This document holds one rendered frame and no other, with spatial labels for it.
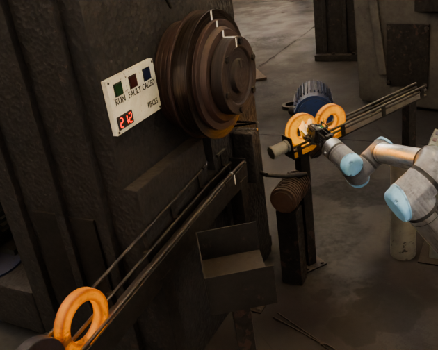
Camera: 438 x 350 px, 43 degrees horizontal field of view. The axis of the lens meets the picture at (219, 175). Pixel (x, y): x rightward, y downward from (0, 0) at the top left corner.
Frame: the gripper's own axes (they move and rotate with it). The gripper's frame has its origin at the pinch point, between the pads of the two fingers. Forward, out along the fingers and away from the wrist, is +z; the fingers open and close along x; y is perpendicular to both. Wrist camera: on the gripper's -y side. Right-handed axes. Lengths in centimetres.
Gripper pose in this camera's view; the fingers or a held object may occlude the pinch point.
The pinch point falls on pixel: (301, 126)
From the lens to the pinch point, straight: 251.6
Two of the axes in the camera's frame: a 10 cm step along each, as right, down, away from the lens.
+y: 0.0, -7.7, -6.4
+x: -8.8, 3.1, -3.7
